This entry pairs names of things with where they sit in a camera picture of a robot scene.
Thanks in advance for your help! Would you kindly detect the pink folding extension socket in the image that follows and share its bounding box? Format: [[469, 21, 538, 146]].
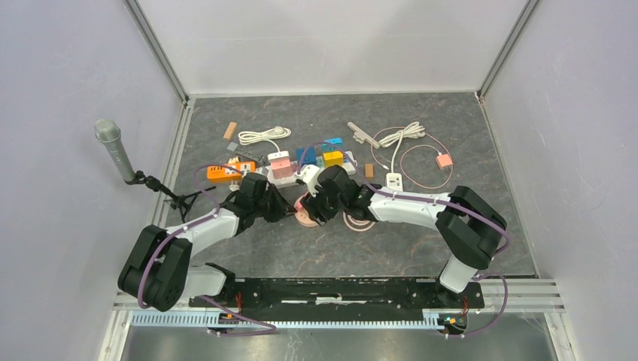
[[294, 193, 308, 212]]

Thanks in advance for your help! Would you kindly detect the round pink socket base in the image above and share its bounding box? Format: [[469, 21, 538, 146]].
[[294, 209, 319, 228]]

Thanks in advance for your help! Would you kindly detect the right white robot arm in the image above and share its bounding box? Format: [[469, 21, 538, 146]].
[[295, 165, 510, 307]]

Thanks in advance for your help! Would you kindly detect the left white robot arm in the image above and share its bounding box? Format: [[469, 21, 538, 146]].
[[117, 172, 296, 311]]

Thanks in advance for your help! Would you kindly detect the pink white plug adapter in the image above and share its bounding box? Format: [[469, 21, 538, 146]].
[[267, 151, 293, 179]]

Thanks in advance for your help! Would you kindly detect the long white power strip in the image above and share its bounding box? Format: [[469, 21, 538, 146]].
[[257, 151, 358, 189]]

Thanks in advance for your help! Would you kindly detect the yellow cube adapter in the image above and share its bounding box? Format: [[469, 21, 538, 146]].
[[323, 150, 345, 168]]

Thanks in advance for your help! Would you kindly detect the blue cube adapter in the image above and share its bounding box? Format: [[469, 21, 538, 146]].
[[296, 147, 317, 166]]

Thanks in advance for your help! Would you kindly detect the light blue adapter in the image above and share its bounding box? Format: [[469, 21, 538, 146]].
[[321, 138, 343, 153]]

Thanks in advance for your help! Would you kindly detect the orange power strip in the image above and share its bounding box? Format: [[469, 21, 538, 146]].
[[206, 161, 257, 184]]

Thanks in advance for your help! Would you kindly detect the gray black flat tool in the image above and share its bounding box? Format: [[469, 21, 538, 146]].
[[226, 142, 263, 162]]

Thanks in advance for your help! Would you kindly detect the small white power strip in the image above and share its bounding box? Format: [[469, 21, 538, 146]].
[[385, 172, 403, 192]]

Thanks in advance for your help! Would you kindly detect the small brown wooden block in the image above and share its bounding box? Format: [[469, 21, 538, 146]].
[[223, 122, 238, 141]]

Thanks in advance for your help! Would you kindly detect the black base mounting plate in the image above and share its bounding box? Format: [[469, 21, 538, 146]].
[[182, 277, 485, 322]]

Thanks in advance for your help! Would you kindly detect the pink square charger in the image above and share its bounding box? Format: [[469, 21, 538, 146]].
[[436, 153, 454, 169]]

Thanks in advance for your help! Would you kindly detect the silver microphone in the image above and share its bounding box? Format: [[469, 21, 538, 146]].
[[94, 119, 135, 183]]

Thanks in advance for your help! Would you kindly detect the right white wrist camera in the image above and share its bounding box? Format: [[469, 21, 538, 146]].
[[296, 165, 322, 197]]

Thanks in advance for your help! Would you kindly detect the pink coiled cable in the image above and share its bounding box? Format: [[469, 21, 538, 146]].
[[342, 211, 377, 234]]

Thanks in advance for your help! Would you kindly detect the thin pink usb cable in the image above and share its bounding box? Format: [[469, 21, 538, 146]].
[[369, 126, 454, 191]]

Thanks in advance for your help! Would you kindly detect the white coiled cord with plug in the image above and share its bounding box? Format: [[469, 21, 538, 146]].
[[237, 126, 292, 153]]

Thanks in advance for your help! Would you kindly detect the white bundled power cord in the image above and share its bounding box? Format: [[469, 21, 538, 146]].
[[378, 121, 427, 175]]

